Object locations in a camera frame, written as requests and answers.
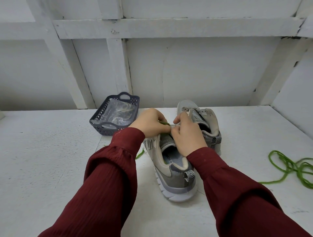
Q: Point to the person's left hand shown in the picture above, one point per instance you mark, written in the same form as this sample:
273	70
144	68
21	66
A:
149	123

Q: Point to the person's right forearm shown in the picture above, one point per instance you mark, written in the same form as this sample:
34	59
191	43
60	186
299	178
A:
244	195

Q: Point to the clear plastic bag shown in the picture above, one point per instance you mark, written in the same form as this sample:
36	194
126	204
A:
117	111

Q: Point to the person's left forearm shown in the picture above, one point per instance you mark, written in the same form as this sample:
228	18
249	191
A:
95	195

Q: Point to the grey mesh shoe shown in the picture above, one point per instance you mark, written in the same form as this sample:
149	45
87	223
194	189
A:
173	173
208	122

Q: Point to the person's right hand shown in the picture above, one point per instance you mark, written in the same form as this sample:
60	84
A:
188	136

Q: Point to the green shoelace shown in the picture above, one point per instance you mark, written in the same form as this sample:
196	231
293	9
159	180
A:
291	168
140	154

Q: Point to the dark plastic lattice basket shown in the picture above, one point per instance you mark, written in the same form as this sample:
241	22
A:
98	126

